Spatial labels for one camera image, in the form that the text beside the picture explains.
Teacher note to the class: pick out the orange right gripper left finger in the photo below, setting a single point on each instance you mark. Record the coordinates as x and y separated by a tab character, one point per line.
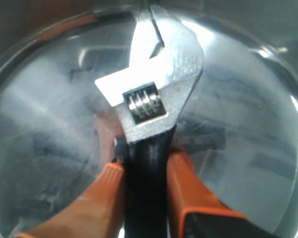
96	213

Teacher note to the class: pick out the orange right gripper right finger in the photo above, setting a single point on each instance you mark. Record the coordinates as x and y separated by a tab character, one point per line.
195	212

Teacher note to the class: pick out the silver adjustable wrench black handle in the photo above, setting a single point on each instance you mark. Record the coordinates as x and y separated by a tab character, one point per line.
165	63

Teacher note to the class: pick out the round stainless steel pan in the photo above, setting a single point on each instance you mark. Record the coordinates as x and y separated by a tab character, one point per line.
239	126

